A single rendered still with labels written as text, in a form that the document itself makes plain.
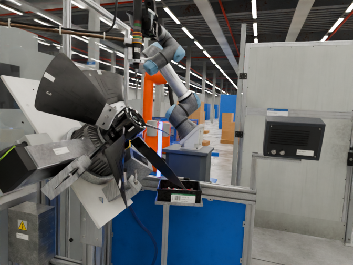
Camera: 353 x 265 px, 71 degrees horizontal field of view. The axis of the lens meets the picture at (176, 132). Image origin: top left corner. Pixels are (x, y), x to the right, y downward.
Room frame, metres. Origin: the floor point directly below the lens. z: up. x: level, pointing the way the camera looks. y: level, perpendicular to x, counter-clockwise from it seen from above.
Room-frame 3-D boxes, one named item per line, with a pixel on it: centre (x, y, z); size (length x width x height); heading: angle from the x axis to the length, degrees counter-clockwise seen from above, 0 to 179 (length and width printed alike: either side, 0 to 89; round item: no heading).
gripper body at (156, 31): (1.20, 0.14, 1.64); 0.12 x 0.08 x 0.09; 164
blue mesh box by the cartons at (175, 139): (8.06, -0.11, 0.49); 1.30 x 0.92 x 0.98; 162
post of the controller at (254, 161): (1.30, -0.42, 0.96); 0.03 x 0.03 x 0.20; 74
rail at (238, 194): (1.42, -0.01, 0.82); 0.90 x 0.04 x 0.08; 74
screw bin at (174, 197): (1.25, -0.03, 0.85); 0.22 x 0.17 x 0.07; 89
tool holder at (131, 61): (1.10, 0.20, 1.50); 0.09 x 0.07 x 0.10; 109
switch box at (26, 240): (0.98, 0.57, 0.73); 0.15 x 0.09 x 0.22; 74
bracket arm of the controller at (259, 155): (1.27, -0.52, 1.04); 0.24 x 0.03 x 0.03; 74
